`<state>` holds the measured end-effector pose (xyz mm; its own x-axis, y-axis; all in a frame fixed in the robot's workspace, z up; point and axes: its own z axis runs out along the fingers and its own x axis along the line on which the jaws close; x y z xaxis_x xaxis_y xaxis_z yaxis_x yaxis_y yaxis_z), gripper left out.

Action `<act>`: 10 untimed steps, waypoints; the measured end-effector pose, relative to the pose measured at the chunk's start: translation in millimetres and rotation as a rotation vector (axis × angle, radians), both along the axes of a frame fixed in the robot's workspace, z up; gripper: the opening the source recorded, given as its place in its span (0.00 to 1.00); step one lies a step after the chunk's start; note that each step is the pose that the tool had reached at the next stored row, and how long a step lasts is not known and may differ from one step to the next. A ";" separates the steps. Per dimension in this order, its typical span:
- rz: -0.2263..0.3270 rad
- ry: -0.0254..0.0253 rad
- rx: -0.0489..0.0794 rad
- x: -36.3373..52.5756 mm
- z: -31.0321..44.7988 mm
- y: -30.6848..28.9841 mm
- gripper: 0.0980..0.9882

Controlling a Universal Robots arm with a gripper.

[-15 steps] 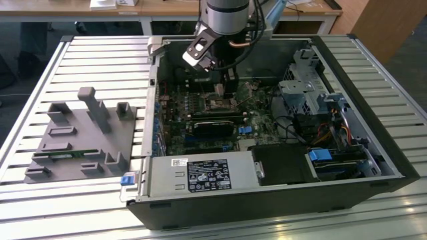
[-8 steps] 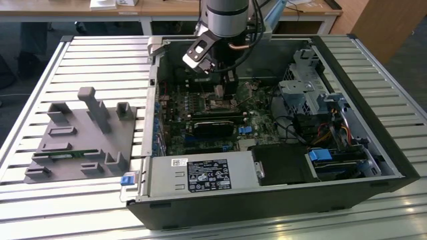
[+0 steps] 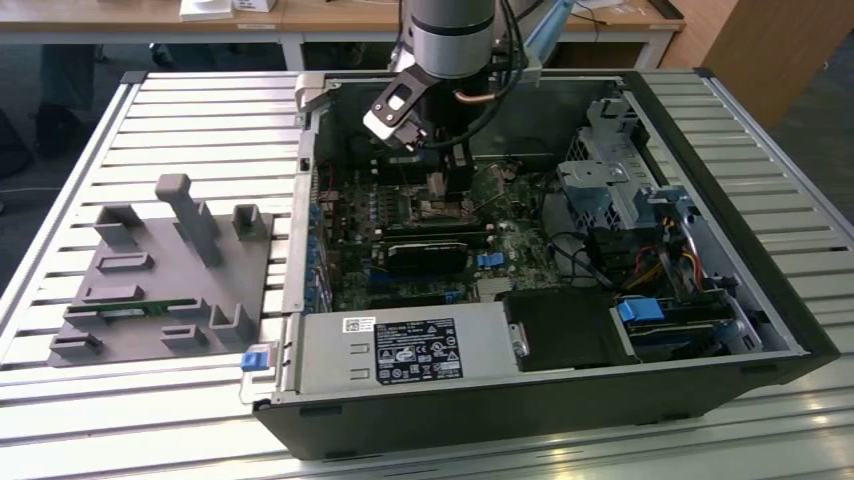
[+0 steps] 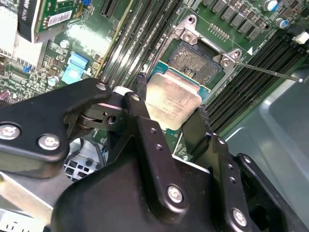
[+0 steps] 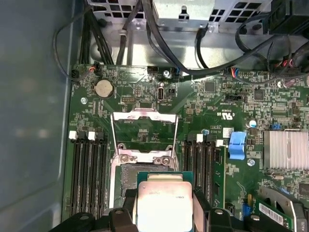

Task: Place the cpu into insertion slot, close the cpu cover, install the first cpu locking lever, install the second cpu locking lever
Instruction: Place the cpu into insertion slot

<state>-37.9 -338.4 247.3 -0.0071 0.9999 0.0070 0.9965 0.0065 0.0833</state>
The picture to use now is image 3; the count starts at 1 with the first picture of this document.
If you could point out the wooden cabinet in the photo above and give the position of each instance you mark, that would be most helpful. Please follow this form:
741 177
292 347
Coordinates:
768 50

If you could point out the plain white box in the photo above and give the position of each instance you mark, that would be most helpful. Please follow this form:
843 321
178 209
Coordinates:
207 10

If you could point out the black open PC case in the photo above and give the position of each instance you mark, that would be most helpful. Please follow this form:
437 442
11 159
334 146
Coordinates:
468 420

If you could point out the grey plastic parts rack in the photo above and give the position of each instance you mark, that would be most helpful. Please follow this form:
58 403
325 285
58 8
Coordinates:
167 280

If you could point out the silver power supply unit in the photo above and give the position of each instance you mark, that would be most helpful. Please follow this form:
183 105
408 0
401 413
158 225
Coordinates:
321 350

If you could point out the green RAM stick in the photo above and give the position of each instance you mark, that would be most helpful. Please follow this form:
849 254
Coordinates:
161 305

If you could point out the white labelled box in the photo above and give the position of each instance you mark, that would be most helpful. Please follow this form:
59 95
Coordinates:
254 5

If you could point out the black plastic bay cover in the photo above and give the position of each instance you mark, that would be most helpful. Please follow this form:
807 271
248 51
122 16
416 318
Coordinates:
568 330

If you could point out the silver disk bay frame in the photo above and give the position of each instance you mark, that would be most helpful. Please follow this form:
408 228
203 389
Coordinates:
735 295

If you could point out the blue SATA port block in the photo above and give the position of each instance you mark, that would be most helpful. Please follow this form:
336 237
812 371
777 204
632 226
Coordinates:
490 260

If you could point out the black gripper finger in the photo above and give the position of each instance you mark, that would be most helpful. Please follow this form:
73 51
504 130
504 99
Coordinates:
461 172

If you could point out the silver metal drive cage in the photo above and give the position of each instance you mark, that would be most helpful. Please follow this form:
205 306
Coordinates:
588 175

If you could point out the green motherboard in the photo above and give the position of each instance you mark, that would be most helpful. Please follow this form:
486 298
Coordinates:
528 250

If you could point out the silver finned heat sink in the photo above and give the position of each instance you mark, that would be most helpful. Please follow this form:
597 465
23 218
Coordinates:
497 286

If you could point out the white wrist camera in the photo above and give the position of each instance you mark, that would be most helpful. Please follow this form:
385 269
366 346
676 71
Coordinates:
384 125

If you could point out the grey plastic case latch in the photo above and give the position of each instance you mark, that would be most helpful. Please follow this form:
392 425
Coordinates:
309 92

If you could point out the wooden desk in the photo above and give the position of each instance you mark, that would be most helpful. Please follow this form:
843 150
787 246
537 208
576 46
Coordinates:
101 20

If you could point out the CPU socket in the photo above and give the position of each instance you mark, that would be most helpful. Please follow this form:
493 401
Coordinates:
434 214

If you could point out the blue plastic latch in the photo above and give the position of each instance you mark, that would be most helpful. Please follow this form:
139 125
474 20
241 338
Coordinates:
254 361

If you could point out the black graphics card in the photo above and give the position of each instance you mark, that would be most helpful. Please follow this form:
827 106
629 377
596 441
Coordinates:
428 260

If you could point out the silver square CPU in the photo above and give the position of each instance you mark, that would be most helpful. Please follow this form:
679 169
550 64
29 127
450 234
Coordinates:
438 187

